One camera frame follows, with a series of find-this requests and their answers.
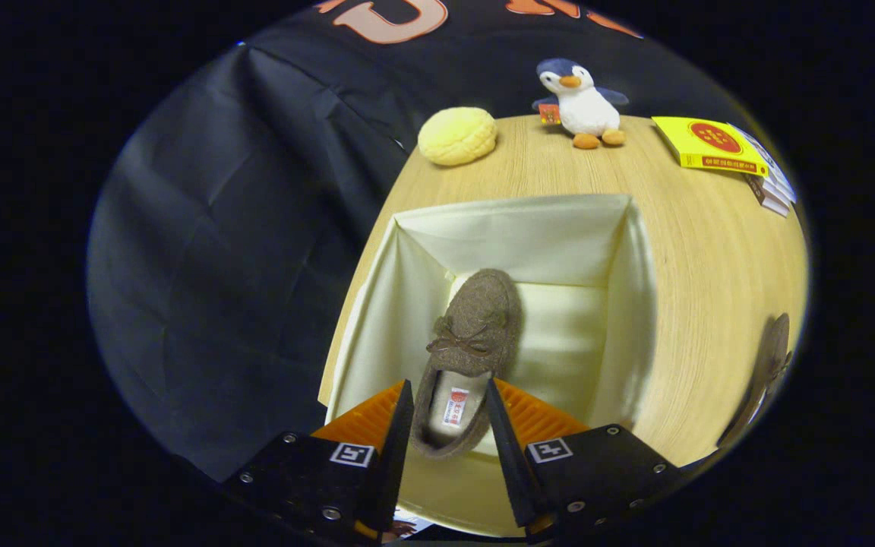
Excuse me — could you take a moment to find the yellow book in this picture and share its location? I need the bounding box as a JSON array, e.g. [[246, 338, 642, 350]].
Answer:
[[652, 116, 770, 178]]

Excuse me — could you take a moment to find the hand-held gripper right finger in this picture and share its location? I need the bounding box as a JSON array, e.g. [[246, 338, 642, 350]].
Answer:
[[485, 378, 685, 544]]

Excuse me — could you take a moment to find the brown shoe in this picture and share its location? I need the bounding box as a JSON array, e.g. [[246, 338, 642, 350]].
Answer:
[[409, 268, 523, 460], [717, 313, 794, 449]]

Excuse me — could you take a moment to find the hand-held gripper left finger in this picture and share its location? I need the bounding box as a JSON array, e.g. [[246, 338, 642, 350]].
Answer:
[[221, 380, 415, 544]]

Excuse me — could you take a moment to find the plush penguin toy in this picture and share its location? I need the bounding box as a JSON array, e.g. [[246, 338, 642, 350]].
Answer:
[[532, 58, 630, 150]]

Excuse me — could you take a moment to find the white illustrated book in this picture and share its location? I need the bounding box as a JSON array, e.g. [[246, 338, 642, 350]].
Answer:
[[730, 125, 798, 204]]

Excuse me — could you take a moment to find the cream fabric storage box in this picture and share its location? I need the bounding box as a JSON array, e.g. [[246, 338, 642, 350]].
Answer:
[[324, 194, 659, 539]]

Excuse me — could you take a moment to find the brown spine book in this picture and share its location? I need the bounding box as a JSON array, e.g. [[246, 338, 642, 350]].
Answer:
[[745, 175, 791, 218]]

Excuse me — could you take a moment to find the yellow bun plush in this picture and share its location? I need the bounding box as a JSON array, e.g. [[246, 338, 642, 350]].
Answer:
[[418, 107, 498, 167]]

